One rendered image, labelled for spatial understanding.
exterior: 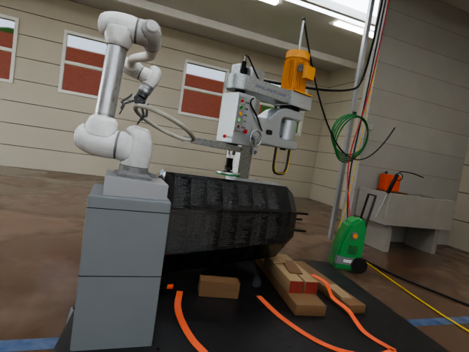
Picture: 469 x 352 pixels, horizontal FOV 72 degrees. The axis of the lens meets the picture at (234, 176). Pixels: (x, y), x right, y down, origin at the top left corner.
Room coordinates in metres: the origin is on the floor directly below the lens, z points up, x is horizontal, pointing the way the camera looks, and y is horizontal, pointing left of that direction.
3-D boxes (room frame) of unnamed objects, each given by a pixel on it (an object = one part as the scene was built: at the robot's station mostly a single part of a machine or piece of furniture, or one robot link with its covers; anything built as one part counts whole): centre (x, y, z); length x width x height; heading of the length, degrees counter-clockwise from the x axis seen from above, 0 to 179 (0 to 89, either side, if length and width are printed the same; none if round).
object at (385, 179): (5.17, -2.51, 1.00); 0.50 x 0.22 x 0.33; 110
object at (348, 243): (3.61, -1.40, 0.43); 0.35 x 0.35 x 0.87; 88
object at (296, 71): (3.21, -0.45, 1.95); 0.31 x 0.28 x 0.40; 41
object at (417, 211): (5.02, -2.69, 0.43); 1.30 x 0.62 x 0.86; 110
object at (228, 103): (2.84, 0.00, 1.37); 0.36 x 0.22 x 0.45; 131
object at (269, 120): (3.04, -0.24, 1.35); 0.74 x 0.23 x 0.49; 131
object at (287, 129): (3.22, -0.44, 1.39); 0.19 x 0.19 x 0.20
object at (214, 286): (2.39, -0.01, 0.07); 0.30 x 0.12 x 0.12; 100
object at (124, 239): (1.77, 0.56, 0.40); 0.50 x 0.50 x 0.80; 20
